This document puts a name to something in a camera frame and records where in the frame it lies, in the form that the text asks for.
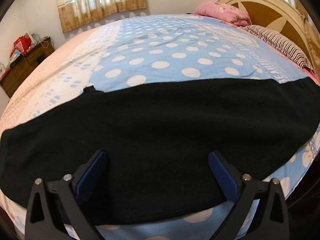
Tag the brown wooden desk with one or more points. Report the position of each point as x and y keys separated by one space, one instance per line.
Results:
x=22 y=67

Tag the beige patterned window curtain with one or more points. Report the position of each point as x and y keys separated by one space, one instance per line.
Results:
x=100 y=2

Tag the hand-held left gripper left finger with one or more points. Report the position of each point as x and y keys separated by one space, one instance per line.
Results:
x=92 y=176

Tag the red gift box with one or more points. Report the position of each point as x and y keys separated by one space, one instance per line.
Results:
x=21 y=45

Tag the pink floral pillow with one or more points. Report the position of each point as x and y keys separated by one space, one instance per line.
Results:
x=222 y=11

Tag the striped pillow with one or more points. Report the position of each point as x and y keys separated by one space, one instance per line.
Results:
x=280 y=43

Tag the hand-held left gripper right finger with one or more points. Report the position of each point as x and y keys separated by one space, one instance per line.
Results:
x=222 y=177

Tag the cream wooden headboard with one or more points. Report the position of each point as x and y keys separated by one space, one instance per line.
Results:
x=262 y=7

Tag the black pants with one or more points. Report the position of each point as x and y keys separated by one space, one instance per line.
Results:
x=160 y=142

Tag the bed with polka-dot quilt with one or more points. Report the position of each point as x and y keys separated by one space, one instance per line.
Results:
x=162 y=50

